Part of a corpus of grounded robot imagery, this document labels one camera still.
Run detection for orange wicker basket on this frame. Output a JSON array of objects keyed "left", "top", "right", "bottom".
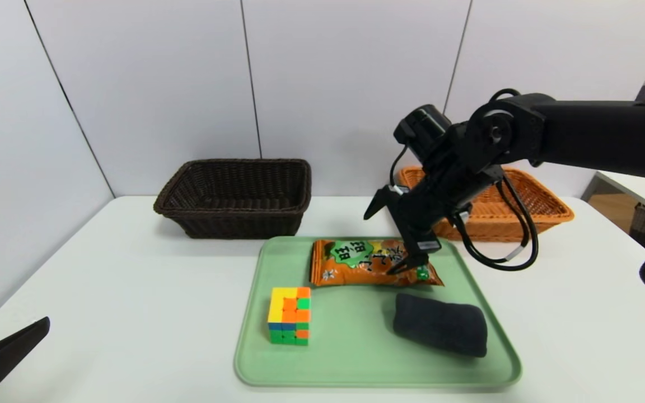
[{"left": 399, "top": 167, "right": 575, "bottom": 242}]

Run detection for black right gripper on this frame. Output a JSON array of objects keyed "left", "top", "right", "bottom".
[{"left": 363, "top": 172, "right": 473, "bottom": 275}]

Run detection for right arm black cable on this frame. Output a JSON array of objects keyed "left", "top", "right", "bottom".
[{"left": 451, "top": 174, "right": 540, "bottom": 272}]

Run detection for orange snack bag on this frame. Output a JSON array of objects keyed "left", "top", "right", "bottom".
[{"left": 310, "top": 239, "right": 445, "bottom": 288}]

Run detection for dark brown wicker basket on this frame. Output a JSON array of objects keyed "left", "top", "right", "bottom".
[{"left": 153, "top": 160, "right": 312, "bottom": 240}]

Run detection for light green plastic tray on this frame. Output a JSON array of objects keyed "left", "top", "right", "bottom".
[{"left": 234, "top": 236, "right": 522, "bottom": 388}]

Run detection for multicoloured puzzle cube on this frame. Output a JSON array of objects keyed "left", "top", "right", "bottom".
[{"left": 268, "top": 287, "right": 311, "bottom": 346}]

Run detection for dark grey towel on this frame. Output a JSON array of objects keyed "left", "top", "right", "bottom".
[{"left": 392, "top": 293, "right": 488, "bottom": 359}]

